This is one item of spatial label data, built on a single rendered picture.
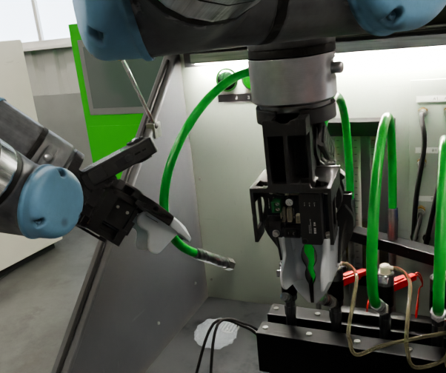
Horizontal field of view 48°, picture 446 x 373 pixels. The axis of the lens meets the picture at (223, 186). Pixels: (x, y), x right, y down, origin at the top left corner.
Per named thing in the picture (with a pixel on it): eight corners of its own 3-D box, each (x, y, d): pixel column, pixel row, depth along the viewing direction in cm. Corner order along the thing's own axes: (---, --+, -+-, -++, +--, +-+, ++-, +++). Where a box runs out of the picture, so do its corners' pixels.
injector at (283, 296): (281, 377, 90) (273, 271, 84) (289, 360, 95) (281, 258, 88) (296, 380, 89) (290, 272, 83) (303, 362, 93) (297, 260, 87)
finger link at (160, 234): (174, 267, 75) (122, 236, 72) (193, 233, 77) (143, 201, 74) (181, 269, 73) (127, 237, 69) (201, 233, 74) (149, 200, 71)
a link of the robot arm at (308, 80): (260, 53, 48) (347, 44, 45) (264, 101, 50) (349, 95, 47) (236, 64, 42) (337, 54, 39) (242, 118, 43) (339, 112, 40)
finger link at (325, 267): (304, 327, 49) (298, 241, 46) (315, 294, 54) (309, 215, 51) (337, 331, 48) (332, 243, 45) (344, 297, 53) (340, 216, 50)
